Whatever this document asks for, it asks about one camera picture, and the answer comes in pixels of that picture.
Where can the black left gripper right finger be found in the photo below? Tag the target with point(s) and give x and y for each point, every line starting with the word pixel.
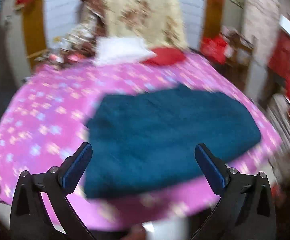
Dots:
pixel 246 207

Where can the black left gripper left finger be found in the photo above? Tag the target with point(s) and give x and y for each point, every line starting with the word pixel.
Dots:
pixel 29 218

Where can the blue padded jacket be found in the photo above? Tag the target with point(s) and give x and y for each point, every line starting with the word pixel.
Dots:
pixel 146 142

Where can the pink floral bed sheet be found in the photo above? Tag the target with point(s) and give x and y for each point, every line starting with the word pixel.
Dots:
pixel 43 125

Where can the wooden chair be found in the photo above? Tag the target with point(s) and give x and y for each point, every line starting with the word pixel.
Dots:
pixel 238 57

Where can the red hanging cloth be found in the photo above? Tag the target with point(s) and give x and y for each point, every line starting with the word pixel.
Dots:
pixel 280 60

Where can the red gift bag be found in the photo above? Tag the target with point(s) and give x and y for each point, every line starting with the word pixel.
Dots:
pixel 214 49

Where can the red pillow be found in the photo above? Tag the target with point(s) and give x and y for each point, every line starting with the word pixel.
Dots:
pixel 165 56

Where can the brown patterned blanket pile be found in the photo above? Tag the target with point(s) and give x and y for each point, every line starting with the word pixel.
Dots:
pixel 80 42

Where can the white folded cloth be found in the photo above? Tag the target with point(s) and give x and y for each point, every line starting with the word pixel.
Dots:
pixel 118 50

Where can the pink floral mattress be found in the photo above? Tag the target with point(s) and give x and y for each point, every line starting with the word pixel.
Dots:
pixel 261 22

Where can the cream floral quilt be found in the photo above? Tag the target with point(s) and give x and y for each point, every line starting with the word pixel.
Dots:
pixel 158 22

